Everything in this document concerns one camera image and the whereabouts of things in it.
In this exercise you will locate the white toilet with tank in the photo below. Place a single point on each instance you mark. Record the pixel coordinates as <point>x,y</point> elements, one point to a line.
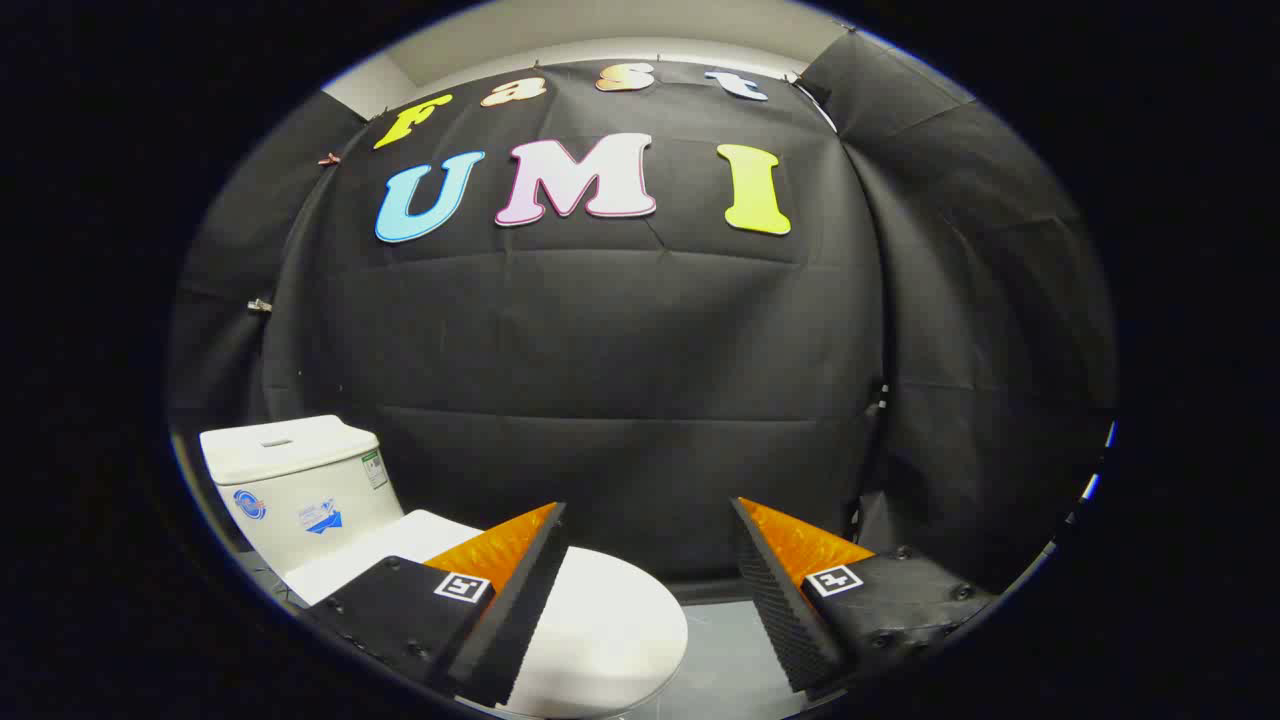
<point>290,480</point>

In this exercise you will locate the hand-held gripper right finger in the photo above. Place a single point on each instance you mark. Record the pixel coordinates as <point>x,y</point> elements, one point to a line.
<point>785,610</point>

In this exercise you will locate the white toilet lid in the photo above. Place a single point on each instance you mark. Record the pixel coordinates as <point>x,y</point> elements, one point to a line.
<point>610,630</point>

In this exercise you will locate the black backdrop cloth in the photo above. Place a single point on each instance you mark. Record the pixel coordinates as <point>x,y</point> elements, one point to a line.
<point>620,350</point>

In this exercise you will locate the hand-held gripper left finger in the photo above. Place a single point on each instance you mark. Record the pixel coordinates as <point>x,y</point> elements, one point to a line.
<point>520,600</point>

